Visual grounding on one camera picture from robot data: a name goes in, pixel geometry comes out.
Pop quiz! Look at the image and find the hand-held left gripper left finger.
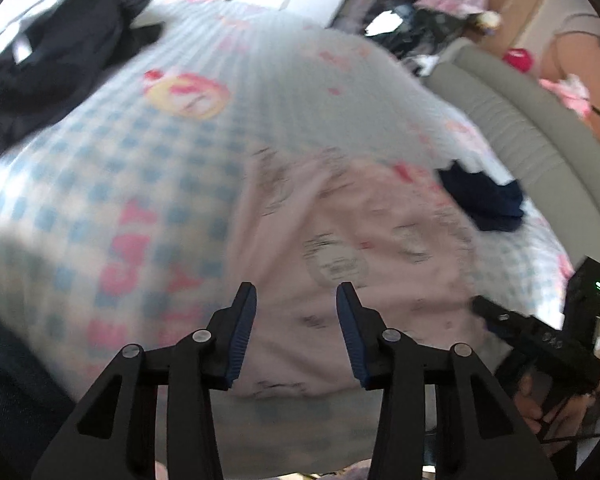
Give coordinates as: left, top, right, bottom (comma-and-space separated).
30, 282, 258, 480

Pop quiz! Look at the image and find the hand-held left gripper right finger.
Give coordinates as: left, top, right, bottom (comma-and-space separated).
336, 282, 561, 480

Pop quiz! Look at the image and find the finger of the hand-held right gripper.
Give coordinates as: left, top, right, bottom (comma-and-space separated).
472, 296, 521, 336

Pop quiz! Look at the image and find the pink printed garment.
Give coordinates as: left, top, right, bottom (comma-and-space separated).
230, 150, 491, 401

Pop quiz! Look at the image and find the person's right hand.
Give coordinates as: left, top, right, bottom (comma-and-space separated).
512, 375, 600, 443

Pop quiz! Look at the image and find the navy blue cloth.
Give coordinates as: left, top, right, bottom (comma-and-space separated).
437, 159, 526, 233

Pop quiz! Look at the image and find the blue white checkered blanket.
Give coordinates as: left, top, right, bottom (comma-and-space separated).
0, 0, 581, 476

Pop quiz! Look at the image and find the person's leg in jeans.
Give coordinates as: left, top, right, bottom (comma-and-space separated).
0, 310, 76, 480

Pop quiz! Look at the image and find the magenta round object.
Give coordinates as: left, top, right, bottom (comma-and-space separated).
502, 47, 535, 72

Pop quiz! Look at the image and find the pile of dark clutter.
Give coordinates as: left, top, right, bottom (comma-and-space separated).
330, 0, 481, 78

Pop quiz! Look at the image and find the black clothing pile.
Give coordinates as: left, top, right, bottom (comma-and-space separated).
0, 0, 163, 166

